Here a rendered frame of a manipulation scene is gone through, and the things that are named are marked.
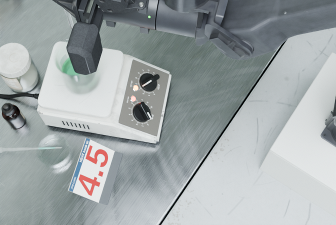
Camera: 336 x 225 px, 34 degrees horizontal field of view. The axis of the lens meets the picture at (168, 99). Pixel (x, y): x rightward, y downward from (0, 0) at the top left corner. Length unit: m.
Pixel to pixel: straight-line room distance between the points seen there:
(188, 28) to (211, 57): 0.39
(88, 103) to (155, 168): 0.16
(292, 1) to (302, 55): 0.45
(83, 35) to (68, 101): 0.30
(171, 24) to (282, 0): 0.12
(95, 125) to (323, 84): 0.37
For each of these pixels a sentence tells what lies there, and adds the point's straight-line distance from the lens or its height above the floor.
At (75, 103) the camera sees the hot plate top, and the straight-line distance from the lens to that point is 0.87.
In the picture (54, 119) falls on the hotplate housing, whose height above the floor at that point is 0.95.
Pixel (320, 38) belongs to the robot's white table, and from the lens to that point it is 1.05.
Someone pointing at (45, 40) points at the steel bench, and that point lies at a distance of 1.04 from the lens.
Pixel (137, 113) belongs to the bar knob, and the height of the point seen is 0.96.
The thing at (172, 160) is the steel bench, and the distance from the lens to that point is 0.92.
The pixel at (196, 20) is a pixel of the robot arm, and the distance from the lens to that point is 0.60.
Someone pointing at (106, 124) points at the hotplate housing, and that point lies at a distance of 0.88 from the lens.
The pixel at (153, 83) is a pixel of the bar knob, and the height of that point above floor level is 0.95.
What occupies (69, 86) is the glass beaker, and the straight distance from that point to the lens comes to 0.85.
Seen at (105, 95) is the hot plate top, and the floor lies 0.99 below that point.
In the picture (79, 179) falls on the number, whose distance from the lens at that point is 0.89.
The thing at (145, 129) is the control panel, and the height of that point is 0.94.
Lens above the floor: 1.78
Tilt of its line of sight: 67 degrees down
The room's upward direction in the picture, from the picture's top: 1 degrees counter-clockwise
